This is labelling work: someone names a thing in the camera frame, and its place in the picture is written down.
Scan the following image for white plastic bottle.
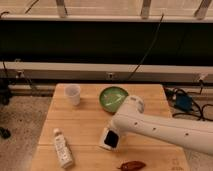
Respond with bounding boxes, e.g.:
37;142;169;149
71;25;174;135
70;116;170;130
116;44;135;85
53;128;74;169

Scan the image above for black floor cables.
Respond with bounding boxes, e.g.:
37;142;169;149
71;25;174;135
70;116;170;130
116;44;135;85
165;87;213;122

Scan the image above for translucent plastic cup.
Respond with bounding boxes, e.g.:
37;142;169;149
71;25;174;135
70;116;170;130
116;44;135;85
64;84;81;106

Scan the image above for red chili pepper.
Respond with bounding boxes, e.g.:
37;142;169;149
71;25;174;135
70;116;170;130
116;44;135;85
119;161;146;171

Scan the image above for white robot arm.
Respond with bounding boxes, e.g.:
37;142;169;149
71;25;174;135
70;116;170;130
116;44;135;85
104;96;213;155

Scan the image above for black object on floor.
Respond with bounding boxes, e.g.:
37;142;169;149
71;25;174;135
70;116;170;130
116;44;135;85
0;127;11;139

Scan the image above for black hanging cable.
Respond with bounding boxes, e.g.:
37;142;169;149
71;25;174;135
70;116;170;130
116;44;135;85
124;13;165;83

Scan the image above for white sponge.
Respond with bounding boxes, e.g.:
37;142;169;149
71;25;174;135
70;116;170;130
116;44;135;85
99;128;115;150

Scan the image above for green bowl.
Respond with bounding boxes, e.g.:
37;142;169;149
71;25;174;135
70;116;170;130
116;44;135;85
99;86;129;113

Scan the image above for blue power box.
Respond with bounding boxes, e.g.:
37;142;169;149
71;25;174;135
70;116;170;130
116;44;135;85
175;94;192;111

